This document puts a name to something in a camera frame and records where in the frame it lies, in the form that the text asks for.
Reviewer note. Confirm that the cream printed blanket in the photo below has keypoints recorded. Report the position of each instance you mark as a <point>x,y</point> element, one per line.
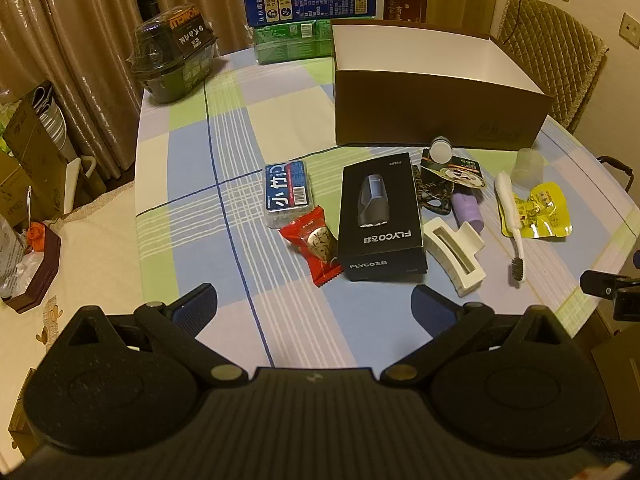
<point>90,260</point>

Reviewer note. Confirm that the red candy wrapper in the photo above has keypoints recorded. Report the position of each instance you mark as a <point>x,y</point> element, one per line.
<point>315,245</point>

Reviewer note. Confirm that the black noodle container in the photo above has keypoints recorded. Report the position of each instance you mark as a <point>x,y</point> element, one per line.
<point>175,55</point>

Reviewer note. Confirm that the white toothbrush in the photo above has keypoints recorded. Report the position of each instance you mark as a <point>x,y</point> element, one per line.
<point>507,205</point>

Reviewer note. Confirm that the yellow snack packet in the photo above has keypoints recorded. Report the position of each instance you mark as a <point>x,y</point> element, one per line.
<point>547,210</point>

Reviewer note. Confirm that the blue tissue pack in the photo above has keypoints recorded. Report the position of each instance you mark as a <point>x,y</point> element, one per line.
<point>287,192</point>

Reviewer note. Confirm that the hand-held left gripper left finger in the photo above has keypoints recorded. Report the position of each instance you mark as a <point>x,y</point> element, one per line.
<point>197,307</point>

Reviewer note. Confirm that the white hair claw clip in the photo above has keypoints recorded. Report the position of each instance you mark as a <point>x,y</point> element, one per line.
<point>470,270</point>

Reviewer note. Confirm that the orange flower ornament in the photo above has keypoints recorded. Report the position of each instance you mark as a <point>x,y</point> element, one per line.
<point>36,235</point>

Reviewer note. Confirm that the stack of white bowls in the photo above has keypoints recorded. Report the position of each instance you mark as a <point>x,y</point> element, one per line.
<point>50,120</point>

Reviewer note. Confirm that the translucent plastic cup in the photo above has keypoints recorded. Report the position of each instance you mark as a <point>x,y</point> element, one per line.
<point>527,167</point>

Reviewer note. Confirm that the brown cardboard box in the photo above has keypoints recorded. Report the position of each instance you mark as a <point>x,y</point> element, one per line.
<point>430,110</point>

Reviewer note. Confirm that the clear plastic bag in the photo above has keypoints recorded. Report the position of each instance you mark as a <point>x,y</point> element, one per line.
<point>20,265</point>

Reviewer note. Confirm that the cardboard carton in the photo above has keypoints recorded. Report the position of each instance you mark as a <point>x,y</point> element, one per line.
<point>25,160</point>
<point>617,360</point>
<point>20,410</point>

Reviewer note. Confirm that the dark brown tray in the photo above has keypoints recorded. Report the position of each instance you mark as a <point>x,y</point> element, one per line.
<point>42,270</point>

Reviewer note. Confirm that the green lip salve card pack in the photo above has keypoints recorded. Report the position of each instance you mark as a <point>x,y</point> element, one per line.
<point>457,172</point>

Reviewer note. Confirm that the purple bottle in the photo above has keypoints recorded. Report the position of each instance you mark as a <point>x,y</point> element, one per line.
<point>467,210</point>

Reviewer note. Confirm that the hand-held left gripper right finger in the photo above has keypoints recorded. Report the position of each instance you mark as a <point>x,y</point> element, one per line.
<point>431,307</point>

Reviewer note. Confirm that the blue milk carton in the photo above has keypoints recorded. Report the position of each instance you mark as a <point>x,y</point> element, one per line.
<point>310,5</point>

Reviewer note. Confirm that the green drink pack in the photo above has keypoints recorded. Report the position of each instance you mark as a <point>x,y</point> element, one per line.
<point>290,42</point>

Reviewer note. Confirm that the dark red gift box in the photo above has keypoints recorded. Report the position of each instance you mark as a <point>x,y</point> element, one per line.
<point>402,5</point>

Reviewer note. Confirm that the black shaver box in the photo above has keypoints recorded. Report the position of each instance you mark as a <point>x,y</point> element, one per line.
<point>382,220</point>

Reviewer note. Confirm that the white paper bag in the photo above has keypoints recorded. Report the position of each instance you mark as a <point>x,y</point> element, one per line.
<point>77,182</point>

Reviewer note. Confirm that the chair with quilted cover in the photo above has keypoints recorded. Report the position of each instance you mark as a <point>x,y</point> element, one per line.
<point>555,55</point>

